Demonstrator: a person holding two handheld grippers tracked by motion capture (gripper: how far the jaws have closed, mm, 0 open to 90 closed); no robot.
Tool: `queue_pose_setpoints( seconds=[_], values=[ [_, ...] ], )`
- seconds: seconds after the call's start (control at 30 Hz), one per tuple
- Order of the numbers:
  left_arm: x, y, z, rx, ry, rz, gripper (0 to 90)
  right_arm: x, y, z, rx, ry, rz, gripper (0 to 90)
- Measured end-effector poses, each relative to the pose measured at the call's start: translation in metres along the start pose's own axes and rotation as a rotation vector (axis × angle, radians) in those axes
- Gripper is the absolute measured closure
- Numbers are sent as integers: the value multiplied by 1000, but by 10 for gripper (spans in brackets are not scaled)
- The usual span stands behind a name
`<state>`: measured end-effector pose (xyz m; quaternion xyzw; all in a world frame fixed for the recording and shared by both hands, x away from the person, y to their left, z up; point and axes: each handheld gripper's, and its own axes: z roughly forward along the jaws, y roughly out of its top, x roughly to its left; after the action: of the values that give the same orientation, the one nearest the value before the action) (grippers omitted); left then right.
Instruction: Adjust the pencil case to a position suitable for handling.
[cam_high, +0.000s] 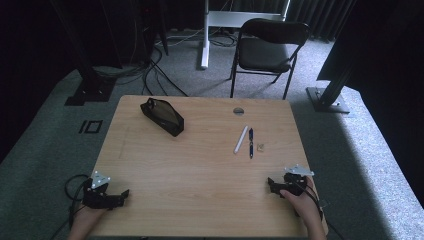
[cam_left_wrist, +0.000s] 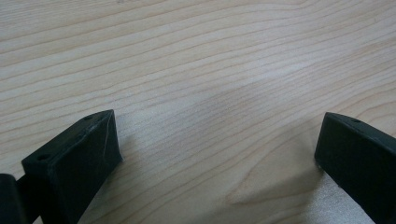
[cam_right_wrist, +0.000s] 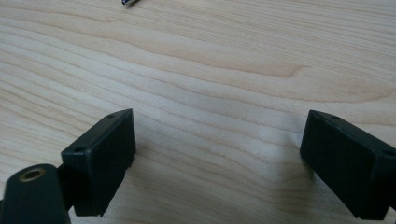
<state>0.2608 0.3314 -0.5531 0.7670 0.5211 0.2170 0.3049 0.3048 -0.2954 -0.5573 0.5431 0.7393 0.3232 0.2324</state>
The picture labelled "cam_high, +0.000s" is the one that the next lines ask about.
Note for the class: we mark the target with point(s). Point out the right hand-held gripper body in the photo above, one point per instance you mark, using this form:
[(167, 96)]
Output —
[(293, 183)]

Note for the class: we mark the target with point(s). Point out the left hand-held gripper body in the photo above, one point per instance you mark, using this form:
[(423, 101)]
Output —
[(96, 200)]

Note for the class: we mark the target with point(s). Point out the small beige eraser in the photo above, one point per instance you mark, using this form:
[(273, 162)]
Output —
[(260, 147)]

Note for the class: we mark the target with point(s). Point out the blue pen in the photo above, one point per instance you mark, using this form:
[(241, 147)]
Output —
[(251, 143)]

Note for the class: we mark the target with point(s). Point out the black pencil case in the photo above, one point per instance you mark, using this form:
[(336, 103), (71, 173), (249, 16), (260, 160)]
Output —
[(163, 116)]

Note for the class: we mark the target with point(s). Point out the person's left hand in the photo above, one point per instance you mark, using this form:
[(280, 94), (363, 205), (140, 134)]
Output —
[(88, 218)]

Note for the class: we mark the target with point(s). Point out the person's right hand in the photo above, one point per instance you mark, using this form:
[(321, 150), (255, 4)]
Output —
[(305, 205)]

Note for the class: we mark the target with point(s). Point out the white pen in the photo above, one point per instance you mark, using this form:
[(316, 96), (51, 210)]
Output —
[(240, 140)]

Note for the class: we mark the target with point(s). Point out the round grey table grommet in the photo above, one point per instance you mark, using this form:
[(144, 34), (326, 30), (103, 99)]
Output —
[(238, 111)]

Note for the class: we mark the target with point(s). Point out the black metal stand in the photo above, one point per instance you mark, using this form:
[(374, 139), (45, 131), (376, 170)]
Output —
[(90, 90), (328, 100)]

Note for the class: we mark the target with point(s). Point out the black folding chair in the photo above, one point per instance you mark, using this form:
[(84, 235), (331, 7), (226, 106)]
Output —
[(263, 53)]

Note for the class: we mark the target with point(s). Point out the dark curtain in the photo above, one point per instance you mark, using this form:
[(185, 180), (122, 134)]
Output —
[(320, 16)]

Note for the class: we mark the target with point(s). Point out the white desk frame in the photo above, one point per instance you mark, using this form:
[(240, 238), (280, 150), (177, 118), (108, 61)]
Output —
[(233, 18)]

